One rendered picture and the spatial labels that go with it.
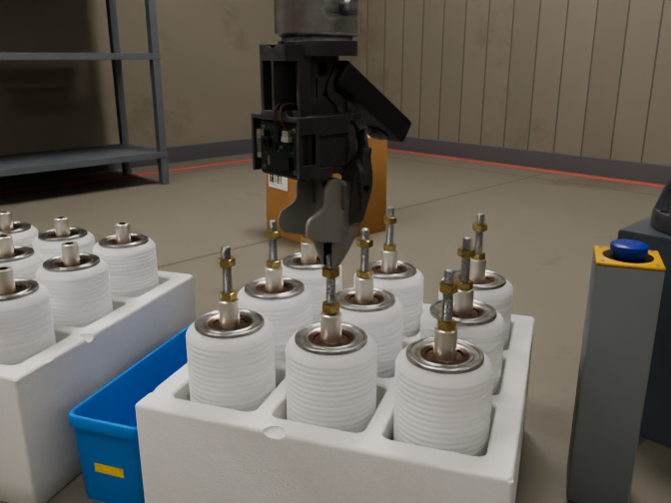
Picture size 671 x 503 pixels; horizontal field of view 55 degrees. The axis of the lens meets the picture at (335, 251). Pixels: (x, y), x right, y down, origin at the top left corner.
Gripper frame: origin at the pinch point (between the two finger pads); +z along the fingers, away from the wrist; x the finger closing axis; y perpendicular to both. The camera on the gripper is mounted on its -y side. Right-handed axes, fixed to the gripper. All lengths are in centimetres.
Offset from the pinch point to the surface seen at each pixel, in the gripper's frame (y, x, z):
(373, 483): 3.9, 9.9, 19.8
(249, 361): 7.2, -5.6, 11.9
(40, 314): 19.3, -33.5, 12.0
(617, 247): -28.5, 15.3, 1.7
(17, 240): 13, -65, 10
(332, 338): 1.3, 0.9, 8.8
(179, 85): -124, -263, -5
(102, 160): -58, -207, 21
